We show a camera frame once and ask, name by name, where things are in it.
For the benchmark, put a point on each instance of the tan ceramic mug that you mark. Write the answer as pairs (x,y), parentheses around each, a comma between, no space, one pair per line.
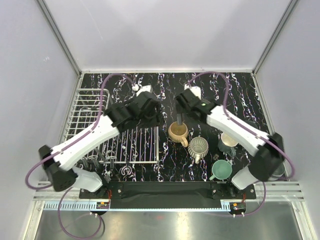
(178,133)

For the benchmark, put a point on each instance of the mint green mug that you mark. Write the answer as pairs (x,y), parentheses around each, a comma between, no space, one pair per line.
(221,170)

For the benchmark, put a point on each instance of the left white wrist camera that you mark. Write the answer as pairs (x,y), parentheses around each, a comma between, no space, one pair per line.
(141,89)

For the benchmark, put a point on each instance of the white slotted cable duct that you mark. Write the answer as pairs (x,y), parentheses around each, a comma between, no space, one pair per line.
(77,205)

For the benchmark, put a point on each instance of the metal wire dish rack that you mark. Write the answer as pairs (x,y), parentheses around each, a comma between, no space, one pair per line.
(115,120)

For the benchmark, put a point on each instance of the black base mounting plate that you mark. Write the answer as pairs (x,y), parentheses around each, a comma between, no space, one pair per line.
(211,189)

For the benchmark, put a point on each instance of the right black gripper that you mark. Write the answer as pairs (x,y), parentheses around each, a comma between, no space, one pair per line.
(180,109)

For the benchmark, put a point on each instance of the dark mug cream interior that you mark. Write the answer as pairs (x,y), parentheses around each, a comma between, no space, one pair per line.
(227,144)

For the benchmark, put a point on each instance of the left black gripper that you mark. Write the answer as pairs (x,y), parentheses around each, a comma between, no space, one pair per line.
(156,116)

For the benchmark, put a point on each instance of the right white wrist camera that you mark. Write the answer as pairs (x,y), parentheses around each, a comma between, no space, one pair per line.
(196,90)

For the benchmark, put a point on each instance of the grey glazed mug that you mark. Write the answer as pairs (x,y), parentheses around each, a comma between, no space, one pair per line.
(278,173)

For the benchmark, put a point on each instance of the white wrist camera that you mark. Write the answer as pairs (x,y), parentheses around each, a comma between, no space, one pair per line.
(196,90)
(141,89)

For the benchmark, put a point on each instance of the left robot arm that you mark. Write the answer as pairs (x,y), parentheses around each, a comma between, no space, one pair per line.
(62,179)

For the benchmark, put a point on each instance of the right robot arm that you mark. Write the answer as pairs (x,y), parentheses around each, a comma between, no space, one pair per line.
(267,150)

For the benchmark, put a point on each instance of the ribbed grey mug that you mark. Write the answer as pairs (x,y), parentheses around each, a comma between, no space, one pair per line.
(198,148)

